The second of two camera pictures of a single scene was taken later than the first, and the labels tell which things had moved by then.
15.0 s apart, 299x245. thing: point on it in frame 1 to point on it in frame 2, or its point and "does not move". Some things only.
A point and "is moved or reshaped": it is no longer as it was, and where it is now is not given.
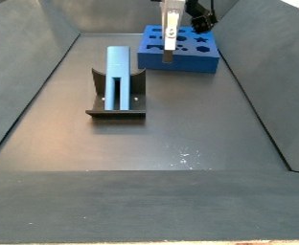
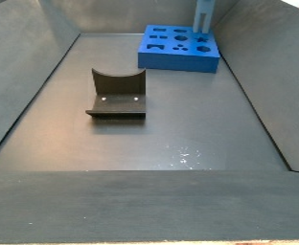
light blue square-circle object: (118, 69) is moved or reshaped
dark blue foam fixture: (197, 54) does not move
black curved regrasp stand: (137, 98) does not move
